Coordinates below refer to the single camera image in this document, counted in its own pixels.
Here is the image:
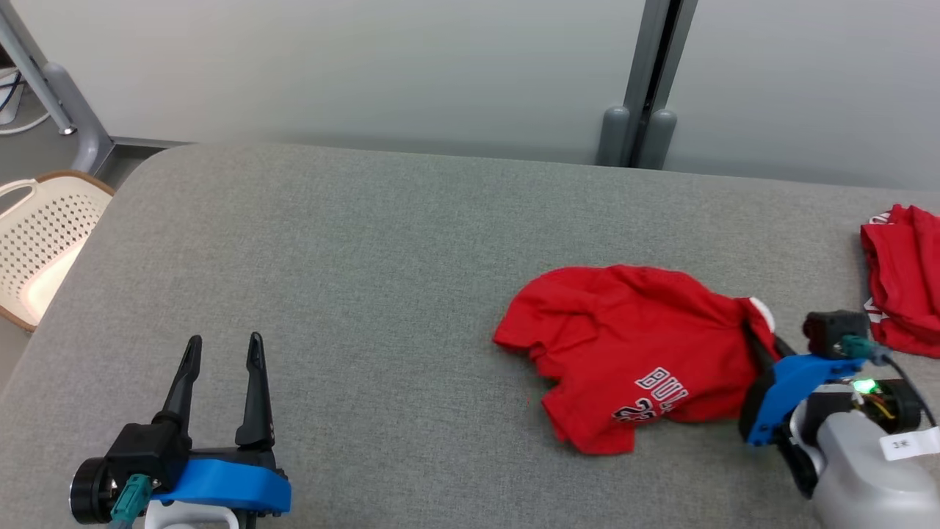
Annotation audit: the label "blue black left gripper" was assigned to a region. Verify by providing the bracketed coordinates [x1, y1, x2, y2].
[70, 332, 292, 527]

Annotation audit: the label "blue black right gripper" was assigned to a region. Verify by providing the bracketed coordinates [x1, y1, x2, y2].
[738, 320, 926, 500]

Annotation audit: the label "red basketball shorts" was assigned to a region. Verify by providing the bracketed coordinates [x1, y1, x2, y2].
[491, 264, 781, 456]

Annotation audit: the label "red basketball jersey top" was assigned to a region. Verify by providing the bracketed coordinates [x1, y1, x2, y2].
[860, 204, 940, 360]

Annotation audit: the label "cream perforated laundry basket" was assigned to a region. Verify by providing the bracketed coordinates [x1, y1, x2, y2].
[0, 170, 116, 334]

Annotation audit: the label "left camera cable teal plug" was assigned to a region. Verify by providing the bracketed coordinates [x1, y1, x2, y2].
[108, 473, 153, 529]

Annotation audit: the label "white cable label tag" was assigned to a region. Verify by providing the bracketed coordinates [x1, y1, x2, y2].
[879, 428, 940, 462]

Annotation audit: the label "grey partition post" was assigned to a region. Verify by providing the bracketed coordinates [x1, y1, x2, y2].
[596, 0, 699, 170]

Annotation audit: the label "grey metal frame leg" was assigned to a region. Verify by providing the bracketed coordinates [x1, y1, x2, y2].
[0, 0, 115, 176]

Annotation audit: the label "white floor cable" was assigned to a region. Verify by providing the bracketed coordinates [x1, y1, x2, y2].
[0, 66, 54, 137]

